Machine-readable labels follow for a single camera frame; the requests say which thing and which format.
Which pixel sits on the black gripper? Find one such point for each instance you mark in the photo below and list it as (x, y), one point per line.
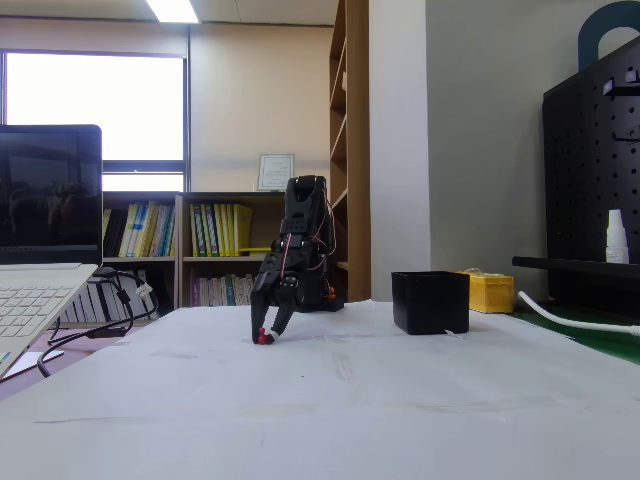
(270, 286)

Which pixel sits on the small red pawn piece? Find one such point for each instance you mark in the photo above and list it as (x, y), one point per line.
(260, 338)

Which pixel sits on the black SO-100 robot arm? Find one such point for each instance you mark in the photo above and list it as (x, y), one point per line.
(305, 210)

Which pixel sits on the black square container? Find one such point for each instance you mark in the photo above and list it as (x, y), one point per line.
(430, 305)

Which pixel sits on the yellow cardboard box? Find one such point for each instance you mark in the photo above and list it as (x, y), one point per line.
(492, 295)

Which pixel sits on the teal spined book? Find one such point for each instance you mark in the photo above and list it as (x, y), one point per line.
(229, 290)

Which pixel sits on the orange table clamp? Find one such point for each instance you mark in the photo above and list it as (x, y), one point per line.
(331, 291)

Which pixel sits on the flat lying yellow book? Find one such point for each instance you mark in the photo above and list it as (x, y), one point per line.
(257, 249)

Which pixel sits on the low wooden bookshelf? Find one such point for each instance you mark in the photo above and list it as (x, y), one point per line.
(220, 262)

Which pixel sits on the purple spined book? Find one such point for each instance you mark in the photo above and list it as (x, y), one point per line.
(195, 292)

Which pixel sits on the thick yellow book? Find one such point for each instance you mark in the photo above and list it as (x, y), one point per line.
(244, 225)

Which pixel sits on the white taped paper cover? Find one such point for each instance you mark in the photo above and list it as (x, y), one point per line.
(320, 400)

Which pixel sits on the green striped book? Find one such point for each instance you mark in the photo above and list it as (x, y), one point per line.
(203, 230)

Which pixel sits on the yellow green book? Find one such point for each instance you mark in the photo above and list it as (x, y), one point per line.
(194, 230)

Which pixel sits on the framed white certificate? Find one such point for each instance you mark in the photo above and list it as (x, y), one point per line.
(276, 172)

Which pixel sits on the black book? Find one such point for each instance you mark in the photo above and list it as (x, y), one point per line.
(116, 235)

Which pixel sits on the tall wooden bookshelf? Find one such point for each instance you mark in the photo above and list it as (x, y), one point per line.
(357, 150)

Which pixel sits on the white card sheet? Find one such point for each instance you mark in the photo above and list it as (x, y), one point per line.
(40, 361)

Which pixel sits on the white laptop dark screen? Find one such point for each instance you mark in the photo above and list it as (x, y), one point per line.
(50, 200)

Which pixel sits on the rectangular ceiling light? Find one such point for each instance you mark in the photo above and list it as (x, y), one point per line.
(172, 10)

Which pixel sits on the black pegboard stand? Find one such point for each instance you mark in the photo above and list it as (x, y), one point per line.
(590, 175)

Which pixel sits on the small white dropper bottle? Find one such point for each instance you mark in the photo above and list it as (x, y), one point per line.
(616, 245)

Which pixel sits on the white pegboard clip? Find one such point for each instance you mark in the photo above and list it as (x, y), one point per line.
(632, 76)
(608, 87)

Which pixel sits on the dark teal arch panel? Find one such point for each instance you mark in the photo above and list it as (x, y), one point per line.
(590, 30)

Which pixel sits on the window with dark frame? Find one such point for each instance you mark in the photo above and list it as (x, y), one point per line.
(95, 105)

